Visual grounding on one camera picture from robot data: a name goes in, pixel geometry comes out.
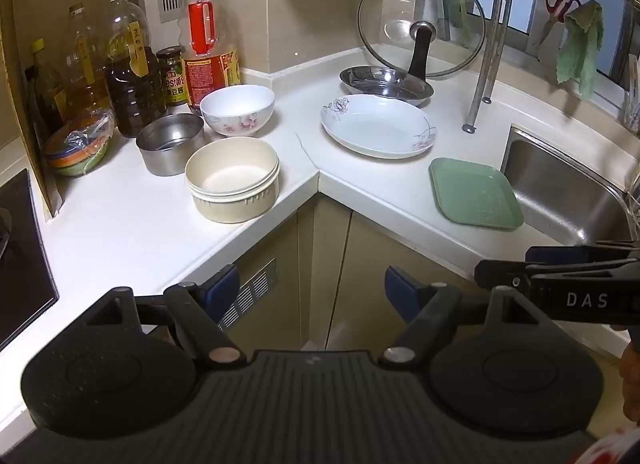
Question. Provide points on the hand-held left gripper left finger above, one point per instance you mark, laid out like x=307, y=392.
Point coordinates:
x=222, y=291

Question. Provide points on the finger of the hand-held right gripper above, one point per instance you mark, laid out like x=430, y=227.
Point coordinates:
x=500, y=274
x=557, y=255

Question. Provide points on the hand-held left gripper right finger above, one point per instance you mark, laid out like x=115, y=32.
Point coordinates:
x=400, y=291

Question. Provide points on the green square plate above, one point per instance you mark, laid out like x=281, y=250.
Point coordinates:
x=472, y=194

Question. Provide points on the cream plastic bowl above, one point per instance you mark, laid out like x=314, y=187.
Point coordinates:
x=230, y=178

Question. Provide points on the stainless steel bowl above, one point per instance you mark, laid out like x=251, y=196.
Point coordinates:
x=170, y=143

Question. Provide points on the white floral plate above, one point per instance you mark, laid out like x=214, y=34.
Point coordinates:
x=375, y=128

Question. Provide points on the white floral bowl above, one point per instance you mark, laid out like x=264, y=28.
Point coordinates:
x=235, y=108

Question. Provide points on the stainless steel plate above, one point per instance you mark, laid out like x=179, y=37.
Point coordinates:
x=370, y=81

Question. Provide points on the plastic-wrapped colourful bowls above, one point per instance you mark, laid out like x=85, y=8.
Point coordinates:
x=75, y=148

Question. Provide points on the person's right hand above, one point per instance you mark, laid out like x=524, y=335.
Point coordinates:
x=631, y=379

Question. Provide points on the beige plain cabinet door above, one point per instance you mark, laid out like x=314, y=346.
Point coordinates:
x=380, y=244

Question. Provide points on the beige vented cabinet door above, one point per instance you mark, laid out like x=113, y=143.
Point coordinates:
x=270, y=244

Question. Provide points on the stainless steel sink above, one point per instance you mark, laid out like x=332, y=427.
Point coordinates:
x=560, y=183

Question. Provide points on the red white patterned clothing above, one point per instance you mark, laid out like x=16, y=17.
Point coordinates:
x=605, y=449

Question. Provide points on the white utensil holder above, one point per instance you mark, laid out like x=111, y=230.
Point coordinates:
x=632, y=98

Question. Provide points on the green dish cloth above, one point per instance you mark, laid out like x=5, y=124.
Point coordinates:
x=580, y=53

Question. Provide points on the black stove top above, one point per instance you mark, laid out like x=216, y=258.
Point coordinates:
x=20, y=269

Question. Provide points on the small sauce jar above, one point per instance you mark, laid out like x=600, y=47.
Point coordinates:
x=172, y=83

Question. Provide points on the dark oil bottle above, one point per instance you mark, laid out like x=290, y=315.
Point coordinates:
x=132, y=93

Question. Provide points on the metal dish rack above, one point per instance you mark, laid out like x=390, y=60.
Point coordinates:
x=492, y=43

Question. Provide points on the glass pot lid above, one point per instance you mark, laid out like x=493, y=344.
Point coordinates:
x=420, y=53

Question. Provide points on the window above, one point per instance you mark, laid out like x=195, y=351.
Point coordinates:
x=520, y=13

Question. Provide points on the yellow oil bottle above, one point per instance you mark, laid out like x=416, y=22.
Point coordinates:
x=85, y=83

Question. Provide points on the slim dark bottle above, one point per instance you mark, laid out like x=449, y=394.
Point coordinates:
x=47, y=93

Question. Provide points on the brown cardboard panel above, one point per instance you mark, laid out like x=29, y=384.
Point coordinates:
x=20, y=68

